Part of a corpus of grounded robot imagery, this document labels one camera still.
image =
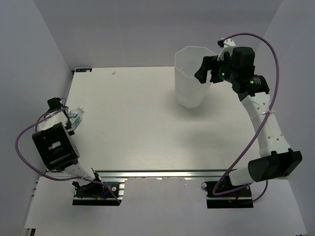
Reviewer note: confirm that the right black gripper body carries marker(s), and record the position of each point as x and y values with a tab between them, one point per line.
227	73

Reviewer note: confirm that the bottle with green-blue label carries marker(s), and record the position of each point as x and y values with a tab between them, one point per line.
74	117

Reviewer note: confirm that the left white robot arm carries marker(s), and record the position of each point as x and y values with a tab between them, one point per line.
56	148

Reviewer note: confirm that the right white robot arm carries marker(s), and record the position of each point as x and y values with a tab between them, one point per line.
277	159

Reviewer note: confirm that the white octagonal plastic bin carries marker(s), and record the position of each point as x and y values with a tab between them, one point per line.
189	92

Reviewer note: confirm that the left blue corner sticker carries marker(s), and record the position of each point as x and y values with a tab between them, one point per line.
83	70

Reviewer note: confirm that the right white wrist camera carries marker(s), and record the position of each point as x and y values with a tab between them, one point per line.
226	45

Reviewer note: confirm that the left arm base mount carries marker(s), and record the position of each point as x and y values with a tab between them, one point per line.
101	200

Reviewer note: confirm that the aluminium front rail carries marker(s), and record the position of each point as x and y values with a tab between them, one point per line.
163	174

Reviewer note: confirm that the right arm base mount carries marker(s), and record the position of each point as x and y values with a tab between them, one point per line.
238	199

